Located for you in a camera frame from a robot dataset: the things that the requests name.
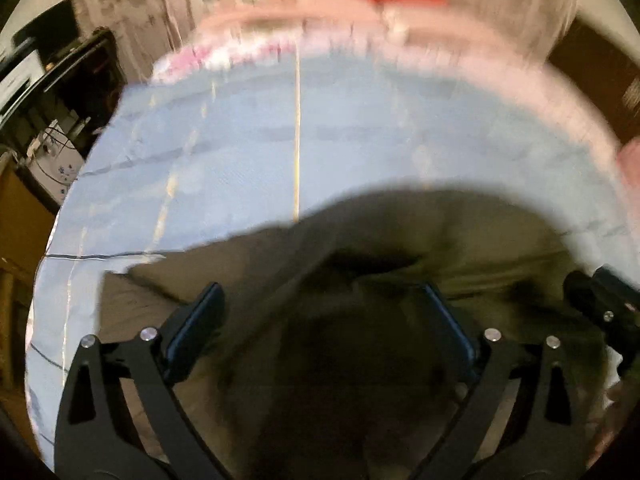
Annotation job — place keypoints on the olive green hooded puffer jacket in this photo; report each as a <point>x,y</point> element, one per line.
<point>350,260</point>

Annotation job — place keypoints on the white printer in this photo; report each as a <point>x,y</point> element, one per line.
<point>20,77</point>

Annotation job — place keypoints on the person's right hand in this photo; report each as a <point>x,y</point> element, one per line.
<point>615,430</point>

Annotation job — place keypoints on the pink pillow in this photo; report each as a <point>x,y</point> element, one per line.
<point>280,15</point>
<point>440,27</point>

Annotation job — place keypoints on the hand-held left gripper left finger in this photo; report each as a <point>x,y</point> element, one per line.
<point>195,327</point>

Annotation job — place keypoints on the black computer monitor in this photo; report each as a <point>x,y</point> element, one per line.
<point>47,27</point>

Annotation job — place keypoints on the dark wooden bed headboard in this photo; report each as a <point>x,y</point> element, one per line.
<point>600,75</point>

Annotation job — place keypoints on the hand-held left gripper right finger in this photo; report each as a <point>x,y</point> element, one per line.
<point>452,330</point>

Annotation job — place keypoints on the blue plaid cartoon bed sheet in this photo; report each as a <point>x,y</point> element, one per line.
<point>300,135</point>

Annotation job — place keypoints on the brown wooden cabinet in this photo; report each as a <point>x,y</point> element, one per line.
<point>22,240</point>

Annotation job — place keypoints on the white floral patterned box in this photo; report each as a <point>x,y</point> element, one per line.
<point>57,165</point>

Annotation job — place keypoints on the folded pink quilt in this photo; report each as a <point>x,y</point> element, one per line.
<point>630,165</point>

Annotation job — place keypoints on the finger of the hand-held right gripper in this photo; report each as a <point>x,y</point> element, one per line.
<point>587,292</point>

